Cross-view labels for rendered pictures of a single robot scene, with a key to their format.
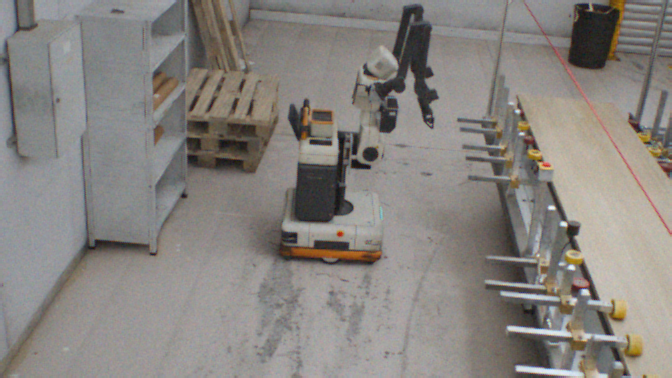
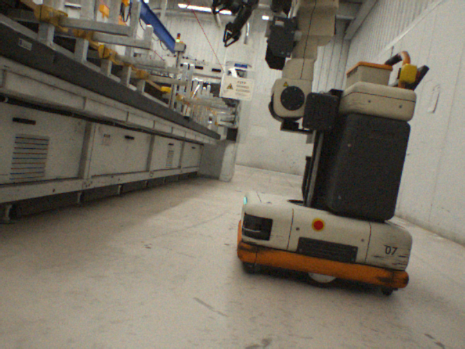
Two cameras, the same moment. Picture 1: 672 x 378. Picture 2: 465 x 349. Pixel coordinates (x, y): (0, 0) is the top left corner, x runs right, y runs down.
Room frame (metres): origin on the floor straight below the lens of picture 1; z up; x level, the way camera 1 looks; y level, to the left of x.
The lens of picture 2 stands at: (6.76, -0.31, 0.45)
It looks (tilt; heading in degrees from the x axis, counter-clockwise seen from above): 3 degrees down; 183
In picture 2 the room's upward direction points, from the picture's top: 10 degrees clockwise
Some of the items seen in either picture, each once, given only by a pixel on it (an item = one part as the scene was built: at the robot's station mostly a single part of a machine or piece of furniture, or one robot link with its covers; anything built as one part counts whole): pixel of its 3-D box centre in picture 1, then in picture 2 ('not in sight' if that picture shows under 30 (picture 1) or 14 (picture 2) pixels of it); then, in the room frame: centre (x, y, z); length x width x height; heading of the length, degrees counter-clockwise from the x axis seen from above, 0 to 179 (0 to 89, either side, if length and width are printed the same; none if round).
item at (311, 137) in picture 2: (362, 150); (299, 112); (5.00, -0.15, 0.68); 0.28 x 0.27 x 0.25; 2
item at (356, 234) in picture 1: (331, 222); (312, 232); (4.93, 0.01, 0.16); 0.67 x 0.64 x 0.25; 92
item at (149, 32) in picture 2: (514, 170); (143, 66); (4.43, -1.04, 0.87); 0.04 x 0.04 x 0.48; 88
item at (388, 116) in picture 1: (386, 109); (281, 39); (4.94, -0.28, 0.99); 0.28 x 0.16 x 0.22; 2
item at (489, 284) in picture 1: (533, 289); (196, 103); (3.14, -0.92, 0.84); 0.43 x 0.03 x 0.04; 88
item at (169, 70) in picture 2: (500, 160); (140, 65); (4.64, -1.00, 0.83); 0.43 x 0.03 x 0.04; 88
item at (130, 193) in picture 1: (138, 117); not in sight; (5.02, 1.34, 0.78); 0.90 x 0.45 x 1.55; 178
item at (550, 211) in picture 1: (542, 250); (181, 91); (3.43, -1.01, 0.89); 0.04 x 0.04 x 0.48; 88
